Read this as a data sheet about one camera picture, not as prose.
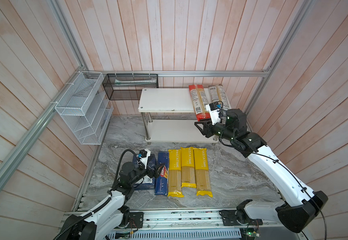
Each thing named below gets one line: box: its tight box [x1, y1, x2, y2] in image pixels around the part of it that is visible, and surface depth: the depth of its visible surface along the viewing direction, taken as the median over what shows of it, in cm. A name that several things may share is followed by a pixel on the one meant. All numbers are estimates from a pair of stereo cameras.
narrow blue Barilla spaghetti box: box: [154, 151, 169, 196], surface depth 85 cm
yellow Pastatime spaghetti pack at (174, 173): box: [167, 149, 185, 198], surface depth 88 cm
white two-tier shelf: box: [138, 87, 219, 145], surface depth 83 cm
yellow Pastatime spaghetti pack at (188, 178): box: [180, 147, 197, 188], surface depth 91 cm
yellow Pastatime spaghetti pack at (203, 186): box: [193, 148, 213, 198], surface depth 89 cm
